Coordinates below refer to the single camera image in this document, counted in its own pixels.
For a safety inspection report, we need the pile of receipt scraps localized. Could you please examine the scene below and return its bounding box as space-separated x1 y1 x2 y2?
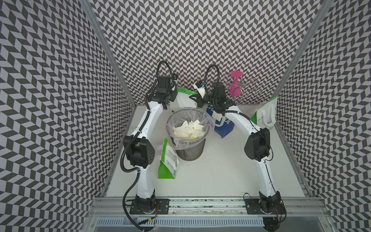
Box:
173 120 205 140

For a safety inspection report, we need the green white bag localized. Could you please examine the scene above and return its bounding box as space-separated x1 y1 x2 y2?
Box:
251 96 278 130
157 138 180 179
170 87 197 112

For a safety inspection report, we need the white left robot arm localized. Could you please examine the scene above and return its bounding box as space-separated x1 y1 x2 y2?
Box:
120 74 178 215

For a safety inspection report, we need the green white bag front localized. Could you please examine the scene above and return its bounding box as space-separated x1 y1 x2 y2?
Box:
157 138 180 179

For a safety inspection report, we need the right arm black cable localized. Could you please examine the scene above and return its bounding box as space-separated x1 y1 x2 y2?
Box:
204 64 288 224

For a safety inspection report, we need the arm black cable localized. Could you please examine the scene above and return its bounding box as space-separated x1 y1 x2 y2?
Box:
204 64 288 224
120 60 179 232

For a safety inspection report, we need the aluminium corner post left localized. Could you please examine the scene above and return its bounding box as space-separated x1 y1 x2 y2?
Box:
79 0 136 108

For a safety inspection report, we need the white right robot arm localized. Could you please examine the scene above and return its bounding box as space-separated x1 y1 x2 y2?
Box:
190 81 287 216

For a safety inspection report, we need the aluminium corner post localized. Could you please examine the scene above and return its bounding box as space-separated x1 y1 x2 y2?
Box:
79 0 136 108
271 0 334 99

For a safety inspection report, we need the clear plastic bin liner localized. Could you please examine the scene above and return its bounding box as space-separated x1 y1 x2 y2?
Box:
166 108 215 151

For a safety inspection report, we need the white receipt on front bag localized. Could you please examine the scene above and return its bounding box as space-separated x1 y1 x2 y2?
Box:
159 144 179 173

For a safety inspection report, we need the pink hourglass ornament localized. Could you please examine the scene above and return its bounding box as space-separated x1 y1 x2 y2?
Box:
230 71 243 97

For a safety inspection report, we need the aluminium corner post right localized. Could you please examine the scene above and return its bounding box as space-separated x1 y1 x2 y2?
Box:
271 0 334 99

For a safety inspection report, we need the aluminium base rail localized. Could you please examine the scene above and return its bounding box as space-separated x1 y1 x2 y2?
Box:
86 196 334 232

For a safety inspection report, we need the mesh waste bin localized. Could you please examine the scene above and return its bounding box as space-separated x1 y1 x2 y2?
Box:
166 108 215 161

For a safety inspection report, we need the green white bag back left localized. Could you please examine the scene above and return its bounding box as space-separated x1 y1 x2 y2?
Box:
170 87 197 112

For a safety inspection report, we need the green white bag right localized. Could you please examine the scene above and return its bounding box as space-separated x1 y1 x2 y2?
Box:
251 96 278 130

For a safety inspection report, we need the blue paper bag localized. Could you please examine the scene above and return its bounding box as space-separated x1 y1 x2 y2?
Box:
206 105 234 138

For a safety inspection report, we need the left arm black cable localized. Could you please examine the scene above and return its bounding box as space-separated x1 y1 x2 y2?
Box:
120 60 179 232

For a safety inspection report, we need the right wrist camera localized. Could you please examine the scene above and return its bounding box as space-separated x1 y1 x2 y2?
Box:
193 80 206 98

